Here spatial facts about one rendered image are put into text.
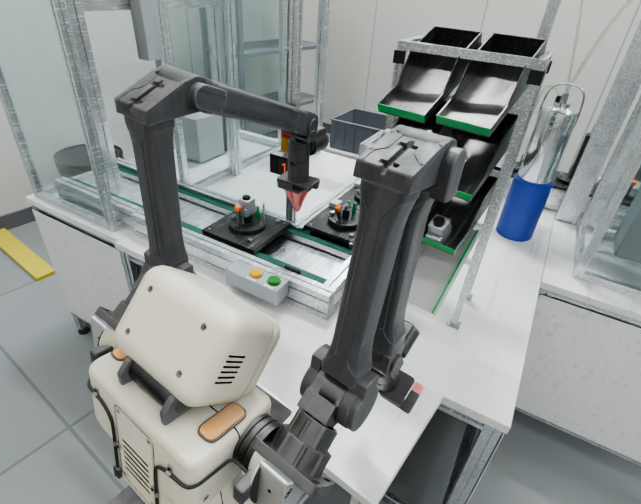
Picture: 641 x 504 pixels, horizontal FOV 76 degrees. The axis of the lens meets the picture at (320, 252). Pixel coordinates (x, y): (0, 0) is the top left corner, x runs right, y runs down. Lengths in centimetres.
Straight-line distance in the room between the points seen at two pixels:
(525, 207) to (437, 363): 90
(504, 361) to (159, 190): 107
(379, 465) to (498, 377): 46
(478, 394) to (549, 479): 109
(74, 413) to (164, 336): 176
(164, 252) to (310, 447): 44
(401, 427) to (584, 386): 112
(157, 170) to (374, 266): 40
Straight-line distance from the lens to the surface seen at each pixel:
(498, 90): 116
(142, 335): 68
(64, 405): 244
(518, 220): 197
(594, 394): 212
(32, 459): 231
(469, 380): 129
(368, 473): 106
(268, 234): 155
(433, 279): 127
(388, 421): 114
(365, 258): 53
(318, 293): 130
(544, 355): 201
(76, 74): 169
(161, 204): 78
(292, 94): 148
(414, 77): 121
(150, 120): 69
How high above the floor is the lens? 179
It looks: 34 degrees down
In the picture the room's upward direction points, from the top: 4 degrees clockwise
